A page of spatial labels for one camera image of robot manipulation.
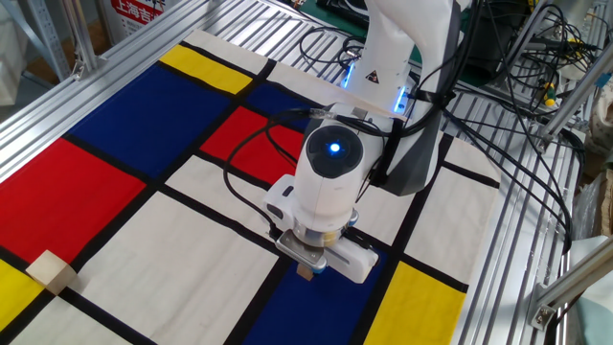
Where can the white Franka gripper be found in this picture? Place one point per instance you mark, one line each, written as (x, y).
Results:
(356, 263)

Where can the small wooden block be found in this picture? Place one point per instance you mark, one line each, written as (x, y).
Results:
(304, 273)

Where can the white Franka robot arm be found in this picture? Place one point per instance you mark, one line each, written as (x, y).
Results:
(330, 191)

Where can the large wooden block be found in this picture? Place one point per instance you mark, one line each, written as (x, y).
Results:
(50, 272)

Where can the Mondrian pattern cloth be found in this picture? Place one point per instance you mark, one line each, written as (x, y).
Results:
(143, 287)

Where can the green mat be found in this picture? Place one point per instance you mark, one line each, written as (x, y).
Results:
(479, 80)

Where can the black bag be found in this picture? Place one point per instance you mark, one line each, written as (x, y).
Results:
(488, 52)

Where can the black flat device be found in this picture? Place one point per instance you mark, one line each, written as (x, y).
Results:
(342, 12)

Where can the yellow green screwdriver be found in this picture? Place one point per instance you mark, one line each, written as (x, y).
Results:
(549, 93)

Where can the beige sack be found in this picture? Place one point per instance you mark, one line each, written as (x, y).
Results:
(602, 120)

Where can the red white sign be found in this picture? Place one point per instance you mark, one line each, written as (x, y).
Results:
(139, 12)

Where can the perforated grey metal upright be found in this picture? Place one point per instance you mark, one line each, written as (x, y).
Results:
(48, 33)

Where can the white plastic sheet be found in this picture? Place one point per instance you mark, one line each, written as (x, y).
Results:
(9, 57)

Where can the aluminium beam with bracket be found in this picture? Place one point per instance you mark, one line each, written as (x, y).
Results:
(574, 278)

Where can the slanted aluminium post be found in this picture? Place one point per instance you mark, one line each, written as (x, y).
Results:
(574, 96)

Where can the upright aluminium post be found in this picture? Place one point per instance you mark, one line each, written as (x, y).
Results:
(79, 33)

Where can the long aluminium frame rail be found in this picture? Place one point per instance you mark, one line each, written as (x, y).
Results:
(9, 148)

